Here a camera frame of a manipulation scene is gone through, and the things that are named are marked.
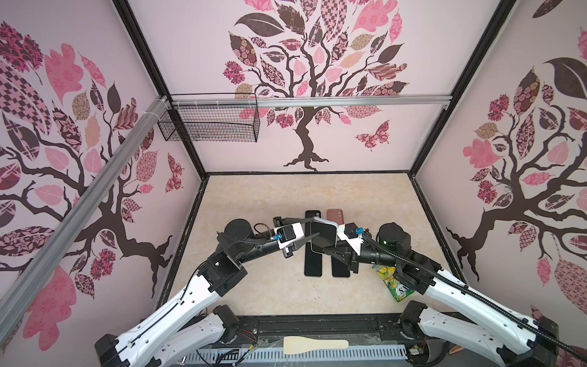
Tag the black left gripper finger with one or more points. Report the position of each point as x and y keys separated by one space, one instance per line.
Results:
x=300 y=243
x=279 y=221

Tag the aluminium rail back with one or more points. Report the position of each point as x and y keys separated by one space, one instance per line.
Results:
x=400 y=100

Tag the black vertical frame post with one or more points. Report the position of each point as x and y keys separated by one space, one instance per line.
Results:
x=126 y=14

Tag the white slotted cable duct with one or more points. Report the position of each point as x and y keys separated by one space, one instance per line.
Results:
x=276 y=355

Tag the aluminium rail left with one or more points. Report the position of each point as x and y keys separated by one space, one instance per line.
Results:
x=29 y=284

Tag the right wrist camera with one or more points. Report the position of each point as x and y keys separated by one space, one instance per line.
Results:
x=351 y=235

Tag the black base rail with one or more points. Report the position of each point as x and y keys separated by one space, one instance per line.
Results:
x=321 y=325

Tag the green candy bag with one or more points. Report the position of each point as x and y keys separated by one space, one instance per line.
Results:
x=398 y=291

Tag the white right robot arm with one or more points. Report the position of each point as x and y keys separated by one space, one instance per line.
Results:
x=487 y=328

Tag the purple smartphone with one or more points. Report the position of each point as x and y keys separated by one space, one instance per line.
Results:
x=339 y=269

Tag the pink phone case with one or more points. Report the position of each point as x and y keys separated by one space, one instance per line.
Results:
x=336 y=216

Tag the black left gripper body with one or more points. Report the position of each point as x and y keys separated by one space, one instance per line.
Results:
x=288 y=253

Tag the black wire basket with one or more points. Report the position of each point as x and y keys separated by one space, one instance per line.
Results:
x=211 y=117

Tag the black phone case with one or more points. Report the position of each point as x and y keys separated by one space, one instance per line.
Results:
x=313 y=214

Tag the beige wooden spatula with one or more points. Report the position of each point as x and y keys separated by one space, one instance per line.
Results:
x=294 y=345

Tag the aluminium rail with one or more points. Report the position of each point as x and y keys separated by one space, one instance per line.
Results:
x=29 y=284
x=400 y=100

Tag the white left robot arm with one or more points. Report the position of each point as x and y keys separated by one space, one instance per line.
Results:
x=180 y=326

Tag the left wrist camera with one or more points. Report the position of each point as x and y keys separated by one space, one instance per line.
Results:
x=288 y=234

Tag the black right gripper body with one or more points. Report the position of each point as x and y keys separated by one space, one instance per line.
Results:
x=355 y=260

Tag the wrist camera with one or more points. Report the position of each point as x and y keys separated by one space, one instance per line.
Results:
x=351 y=235
x=288 y=234

